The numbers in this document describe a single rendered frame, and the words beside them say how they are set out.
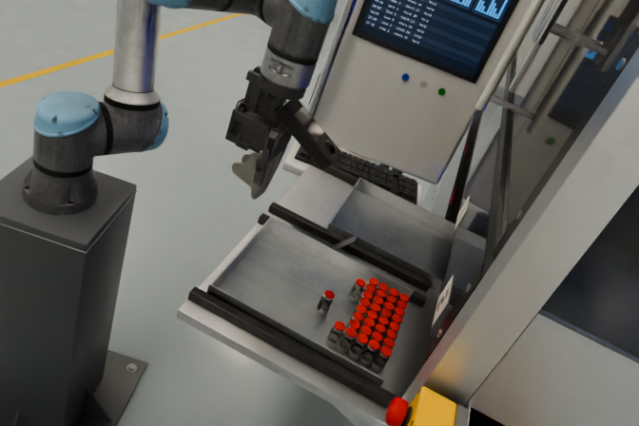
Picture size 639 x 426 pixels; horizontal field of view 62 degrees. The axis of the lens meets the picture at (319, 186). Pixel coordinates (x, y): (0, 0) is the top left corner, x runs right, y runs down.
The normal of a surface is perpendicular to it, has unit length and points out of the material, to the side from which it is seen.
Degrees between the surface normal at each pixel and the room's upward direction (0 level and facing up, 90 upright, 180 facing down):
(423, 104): 90
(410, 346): 0
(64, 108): 8
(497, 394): 90
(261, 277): 0
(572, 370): 90
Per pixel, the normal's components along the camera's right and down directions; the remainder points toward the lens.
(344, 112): -0.18, 0.48
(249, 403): 0.32, -0.80
